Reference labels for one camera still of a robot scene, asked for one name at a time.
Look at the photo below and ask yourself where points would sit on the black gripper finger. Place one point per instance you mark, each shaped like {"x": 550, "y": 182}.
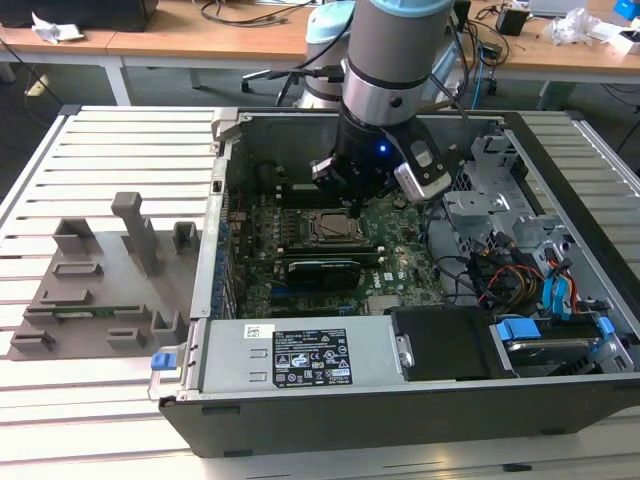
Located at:
{"x": 325, "y": 175}

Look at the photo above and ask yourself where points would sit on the thin metal locking lever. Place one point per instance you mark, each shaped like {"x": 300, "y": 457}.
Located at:
{"x": 337, "y": 228}

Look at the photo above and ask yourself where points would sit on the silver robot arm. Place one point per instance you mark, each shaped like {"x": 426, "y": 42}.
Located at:
{"x": 390, "y": 50}

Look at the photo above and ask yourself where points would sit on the CPU socket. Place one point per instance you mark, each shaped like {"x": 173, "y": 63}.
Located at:
{"x": 334, "y": 242}

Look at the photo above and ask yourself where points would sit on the silver coin battery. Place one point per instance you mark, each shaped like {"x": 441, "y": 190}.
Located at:
{"x": 400, "y": 202}

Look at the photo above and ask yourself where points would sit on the black graphics card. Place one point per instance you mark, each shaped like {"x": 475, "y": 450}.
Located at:
{"x": 322, "y": 275}

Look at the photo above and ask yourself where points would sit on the white power strip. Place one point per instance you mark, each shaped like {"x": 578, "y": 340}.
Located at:
{"x": 451, "y": 95}

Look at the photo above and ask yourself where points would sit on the office chair base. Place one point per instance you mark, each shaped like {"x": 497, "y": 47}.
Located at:
{"x": 272, "y": 75}

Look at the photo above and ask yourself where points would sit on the silver metal drive cage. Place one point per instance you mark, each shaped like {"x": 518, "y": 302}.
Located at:
{"x": 475, "y": 205}

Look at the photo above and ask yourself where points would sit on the blue expansion slot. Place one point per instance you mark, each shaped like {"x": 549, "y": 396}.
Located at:
{"x": 280, "y": 291}

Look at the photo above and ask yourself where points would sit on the green motherboard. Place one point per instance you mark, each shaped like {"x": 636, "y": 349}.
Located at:
{"x": 400, "y": 280}

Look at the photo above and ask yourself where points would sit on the silver chipset heatsink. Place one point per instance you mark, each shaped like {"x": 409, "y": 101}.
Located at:
{"x": 382, "y": 305}

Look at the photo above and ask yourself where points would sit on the small black adapter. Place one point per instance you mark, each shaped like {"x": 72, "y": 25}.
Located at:
{"x": 491, "y": 50}

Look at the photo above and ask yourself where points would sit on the wooden desk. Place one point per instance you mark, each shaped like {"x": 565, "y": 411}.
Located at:
{"x": 200, "y": 50}
{"x": 550, "y": 55}

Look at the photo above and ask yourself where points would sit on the black plastic shroud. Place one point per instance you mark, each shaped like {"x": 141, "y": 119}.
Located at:
{"x": 440, "y": 345}

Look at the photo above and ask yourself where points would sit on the small black box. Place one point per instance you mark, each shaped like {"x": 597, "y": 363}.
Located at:
{"x": 512, "y": 21}

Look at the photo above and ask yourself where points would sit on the grey power supply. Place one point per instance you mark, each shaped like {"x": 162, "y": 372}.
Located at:
{"x": 230, "y": 360}

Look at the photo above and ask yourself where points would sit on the blue disk carrier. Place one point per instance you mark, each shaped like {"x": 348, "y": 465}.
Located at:
{"x": 520, "y": 330}

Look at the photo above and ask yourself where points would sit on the grey parts rack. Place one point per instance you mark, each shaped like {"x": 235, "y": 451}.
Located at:
{"x": 125, "y": 300}

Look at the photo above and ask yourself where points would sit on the silver laptop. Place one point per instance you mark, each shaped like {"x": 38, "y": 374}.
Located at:
{"x": 555, "y": 5}

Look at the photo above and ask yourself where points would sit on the clear plastic bag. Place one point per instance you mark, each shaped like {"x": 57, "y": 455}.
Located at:
{"x": 575, "y": 27}

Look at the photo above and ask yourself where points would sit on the blue plastic latch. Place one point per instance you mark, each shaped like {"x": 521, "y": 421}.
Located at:
{"x": 161, "y": 362}

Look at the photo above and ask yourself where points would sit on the black PC case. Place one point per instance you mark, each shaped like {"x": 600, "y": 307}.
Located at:
{"x": 300, "y": 425}

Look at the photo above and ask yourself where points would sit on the hard disk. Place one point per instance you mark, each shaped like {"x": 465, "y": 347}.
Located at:
{"x": 545, "y": 350}

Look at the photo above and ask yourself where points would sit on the green RAM stick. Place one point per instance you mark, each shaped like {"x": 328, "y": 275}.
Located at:
{"x": 100, "y": 311}

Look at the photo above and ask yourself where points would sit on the black monitor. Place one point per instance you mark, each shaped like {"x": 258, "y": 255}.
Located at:
{"x": 100, "y": 12}

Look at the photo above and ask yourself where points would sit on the small white box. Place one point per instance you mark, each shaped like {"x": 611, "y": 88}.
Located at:
{"x": 631, "y": 42}

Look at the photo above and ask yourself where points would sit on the blue box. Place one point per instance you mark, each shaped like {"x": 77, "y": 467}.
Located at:
{"x": 629, "y": 9}

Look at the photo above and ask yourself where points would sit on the crumpled white paper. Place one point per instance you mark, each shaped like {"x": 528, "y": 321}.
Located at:
{"x": 55, "y": 30}

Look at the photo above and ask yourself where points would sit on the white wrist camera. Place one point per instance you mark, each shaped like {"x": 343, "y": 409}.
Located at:
{"x": 417, "y": 185}

